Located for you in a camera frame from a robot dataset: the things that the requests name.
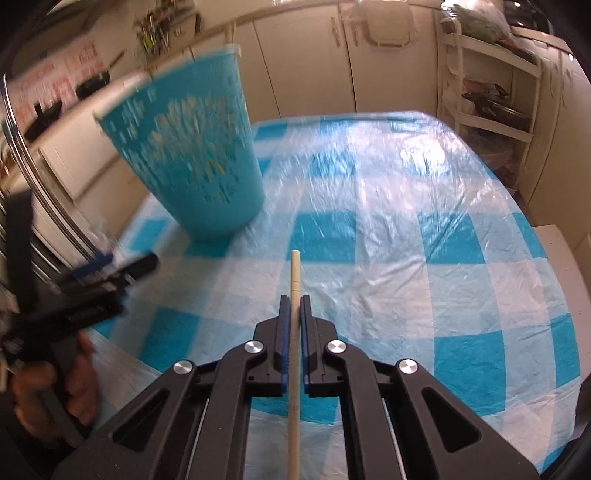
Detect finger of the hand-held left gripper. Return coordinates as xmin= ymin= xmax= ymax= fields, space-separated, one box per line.
xmin=69 ymin=251 xmax=115 ymax=283
xmin=113 ymin=253 xmax=160 ymax=288

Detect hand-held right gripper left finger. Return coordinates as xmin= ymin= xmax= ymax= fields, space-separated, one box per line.
xmin=81 ymin=295 xmax=293 ymax=480

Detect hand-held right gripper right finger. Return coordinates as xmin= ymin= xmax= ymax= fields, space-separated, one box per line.
xmin=300 ymin=294 xmax=539 ymax=480

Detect blue perforated plastic basket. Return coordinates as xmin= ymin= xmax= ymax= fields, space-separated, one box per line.
xmin=95 ymin=44 xmax=266 ymax=241

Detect person's left hand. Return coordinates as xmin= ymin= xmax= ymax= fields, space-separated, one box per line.
xmin=11 ymin=332 xmax=99 ymax=435

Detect black wok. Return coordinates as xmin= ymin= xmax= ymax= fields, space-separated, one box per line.
xmin=23 ymin=99 xmax=63 ymax=141
xmin=76 ymin=51 xmax=126 ymax=100

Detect blue checked plastic tablecloth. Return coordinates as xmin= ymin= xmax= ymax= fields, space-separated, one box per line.
xmin=92 ymin=110 xmax=583 ymax=480

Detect white wooden stool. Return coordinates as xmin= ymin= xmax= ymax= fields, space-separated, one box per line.
xmin=531 ymin=224 xmax=587 ymax=296

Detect dark cooking pot with lid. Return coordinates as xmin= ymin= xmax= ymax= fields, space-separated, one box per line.
xmin=462 ymin=83 xmax=532 ymax=130

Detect white storage trolley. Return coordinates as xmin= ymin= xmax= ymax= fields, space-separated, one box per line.
xmin=436 ymin=7 xmax=541 ymax=153

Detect white hanging door bin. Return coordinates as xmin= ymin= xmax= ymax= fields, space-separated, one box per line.
xmin=339 ymin=0 xmax=414 ymax=49

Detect plastic bag of vegetables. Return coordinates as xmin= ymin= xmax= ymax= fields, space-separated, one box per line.
xmin=450 ymin=2 xmax=513 ymax=42

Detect silver sliding door frame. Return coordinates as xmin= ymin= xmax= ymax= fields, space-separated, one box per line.
xmin=0 ymin=74 xmax=112 ymax=278

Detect pink wall stickers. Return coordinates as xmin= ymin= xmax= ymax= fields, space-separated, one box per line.
xmin=9 ymin=39 xmax=100 ymax=121

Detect wall utensil rack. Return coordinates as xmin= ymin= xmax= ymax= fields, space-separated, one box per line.
xmin=131 ymin=9 xmax=204 ymax=65

